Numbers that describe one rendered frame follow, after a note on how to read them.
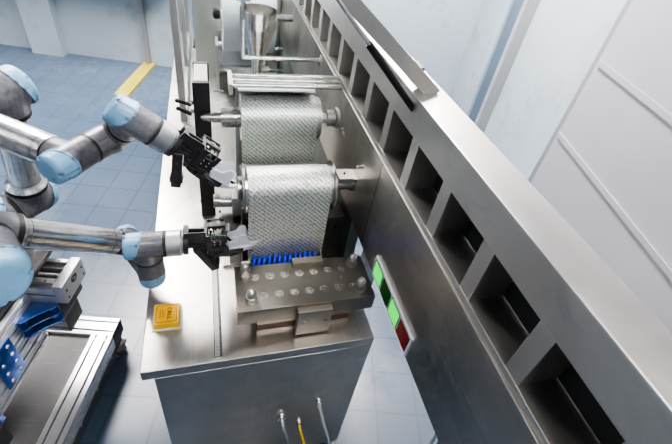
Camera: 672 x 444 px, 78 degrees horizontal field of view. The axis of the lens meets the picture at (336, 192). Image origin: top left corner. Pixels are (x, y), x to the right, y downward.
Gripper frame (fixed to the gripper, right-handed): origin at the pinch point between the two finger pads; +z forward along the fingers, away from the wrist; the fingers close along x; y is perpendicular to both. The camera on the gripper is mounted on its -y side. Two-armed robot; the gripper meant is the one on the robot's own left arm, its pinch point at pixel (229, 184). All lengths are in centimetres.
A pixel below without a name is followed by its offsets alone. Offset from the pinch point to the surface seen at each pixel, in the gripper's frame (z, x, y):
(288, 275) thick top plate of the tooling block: 27.6, -14.4, -8.3
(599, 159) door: 162, 43, 100
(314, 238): 31.0, -5.5, 2.0
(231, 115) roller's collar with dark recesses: -4.2, 23.3, 7.8
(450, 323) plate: 21, -57, 32
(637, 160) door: 149, 23, 108
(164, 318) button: 7.2, -16.9, -39.2
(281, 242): 23.5, -5.6, -5.1
